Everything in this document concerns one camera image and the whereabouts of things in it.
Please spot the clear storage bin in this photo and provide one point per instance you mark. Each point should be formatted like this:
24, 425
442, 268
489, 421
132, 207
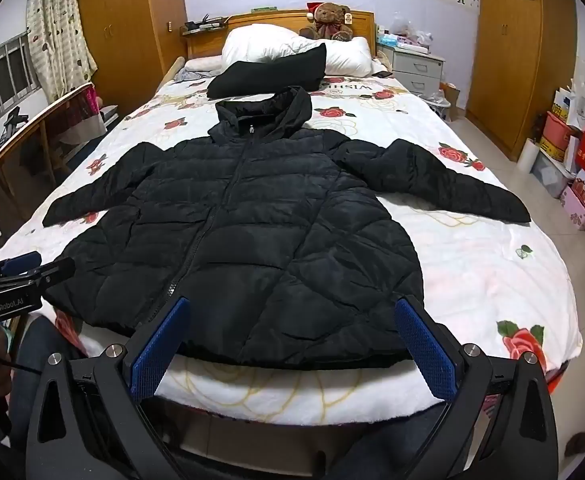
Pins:
550, 175

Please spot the patterned curtain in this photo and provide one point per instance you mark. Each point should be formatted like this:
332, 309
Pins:
60, 35

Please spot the pink floral box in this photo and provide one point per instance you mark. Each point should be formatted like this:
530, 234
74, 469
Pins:
578, 200

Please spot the small green box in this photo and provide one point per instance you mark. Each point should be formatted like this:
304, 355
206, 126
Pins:
263, 9

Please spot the wooden bed headboard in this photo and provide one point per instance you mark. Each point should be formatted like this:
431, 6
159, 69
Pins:
272, 19

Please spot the black folded garment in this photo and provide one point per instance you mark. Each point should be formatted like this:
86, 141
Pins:
272, 77

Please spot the wooden wardrobe beside curtain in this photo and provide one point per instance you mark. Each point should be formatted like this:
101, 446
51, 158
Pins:
132, 25

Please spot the pink plaid cloth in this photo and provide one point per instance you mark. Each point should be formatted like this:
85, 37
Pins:
80, 107

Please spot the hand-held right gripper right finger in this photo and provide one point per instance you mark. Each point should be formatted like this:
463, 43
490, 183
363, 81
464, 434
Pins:
425, 350

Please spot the wooden wardrobe with hanging bag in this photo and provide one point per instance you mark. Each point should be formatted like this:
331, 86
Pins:
512, 70

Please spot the floral bed sheet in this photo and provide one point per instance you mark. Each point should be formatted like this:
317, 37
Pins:
472, 270

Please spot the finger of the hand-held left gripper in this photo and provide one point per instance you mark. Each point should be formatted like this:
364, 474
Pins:
55, 270
20, 262

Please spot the white folded duvet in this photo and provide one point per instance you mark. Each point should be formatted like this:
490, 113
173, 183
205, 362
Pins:
262, 45

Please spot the window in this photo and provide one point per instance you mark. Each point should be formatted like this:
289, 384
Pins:
2, 85

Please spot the brown teddy bear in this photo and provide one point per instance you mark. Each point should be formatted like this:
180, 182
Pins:
330, 22

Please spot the grey nightstand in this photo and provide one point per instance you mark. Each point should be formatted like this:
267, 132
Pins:
415, 67

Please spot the red plastic bin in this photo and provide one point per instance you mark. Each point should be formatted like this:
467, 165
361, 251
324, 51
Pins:
560, 127

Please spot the wooden chair with clothes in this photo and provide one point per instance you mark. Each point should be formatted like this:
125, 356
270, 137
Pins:
22, 145

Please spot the white paper roll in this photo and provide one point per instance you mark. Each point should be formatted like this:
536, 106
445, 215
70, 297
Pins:
526, 155

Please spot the white bolster pillow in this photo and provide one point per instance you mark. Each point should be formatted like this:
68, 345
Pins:
202, 62

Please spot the white plastic basket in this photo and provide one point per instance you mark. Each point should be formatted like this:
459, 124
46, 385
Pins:
437, 107

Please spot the black phone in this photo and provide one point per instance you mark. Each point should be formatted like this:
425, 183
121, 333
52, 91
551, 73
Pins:
383, 74

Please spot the black puffer jacket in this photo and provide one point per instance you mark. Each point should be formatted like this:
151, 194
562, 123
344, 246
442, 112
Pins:
252, 220

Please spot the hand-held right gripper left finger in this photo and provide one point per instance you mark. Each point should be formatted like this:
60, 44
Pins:
160, 347

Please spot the clear plastic bag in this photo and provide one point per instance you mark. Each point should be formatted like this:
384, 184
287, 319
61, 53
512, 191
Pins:
410, 30

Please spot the grey crumpled cloth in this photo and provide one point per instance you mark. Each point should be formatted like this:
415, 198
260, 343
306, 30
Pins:
192, 75

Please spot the white paper bag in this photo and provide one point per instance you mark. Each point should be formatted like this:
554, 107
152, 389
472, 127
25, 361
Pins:
570, 100

